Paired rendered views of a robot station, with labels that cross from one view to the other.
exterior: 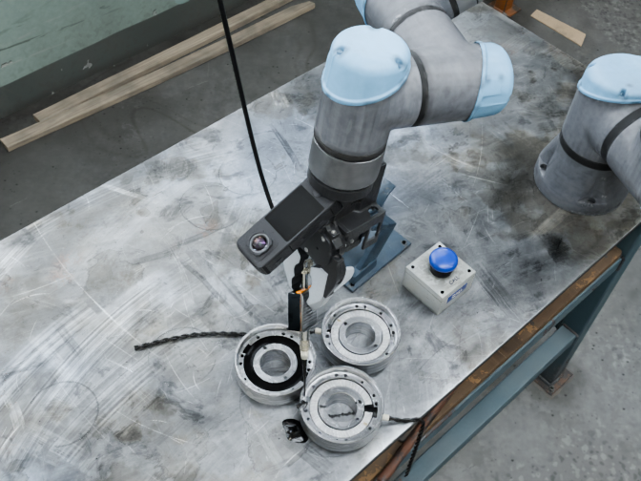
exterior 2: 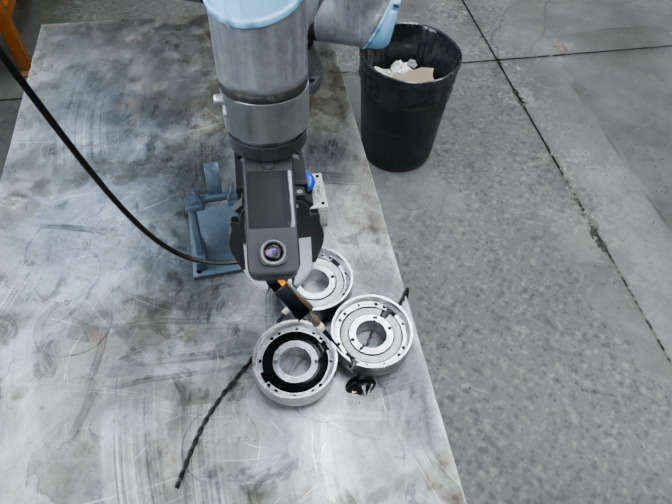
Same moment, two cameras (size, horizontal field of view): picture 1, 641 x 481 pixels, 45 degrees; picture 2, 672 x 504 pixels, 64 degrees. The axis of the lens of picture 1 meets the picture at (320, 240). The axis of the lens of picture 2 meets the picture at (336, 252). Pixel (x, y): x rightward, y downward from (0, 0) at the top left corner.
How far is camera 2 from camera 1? 47 cm
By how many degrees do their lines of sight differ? 33
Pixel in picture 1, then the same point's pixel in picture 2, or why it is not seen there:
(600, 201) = (315, 77)
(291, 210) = (264, 199)
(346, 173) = (299, 110)
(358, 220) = (298, 169)
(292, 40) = not seen: outside the picture
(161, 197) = (17, 365)
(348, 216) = not seen: hidden behind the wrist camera
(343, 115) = (280, 36)
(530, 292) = (350, 160)
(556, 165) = not seen: hidden behind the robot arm
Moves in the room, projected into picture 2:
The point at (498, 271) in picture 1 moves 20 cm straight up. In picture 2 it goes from (319, 166) to (319, 64)
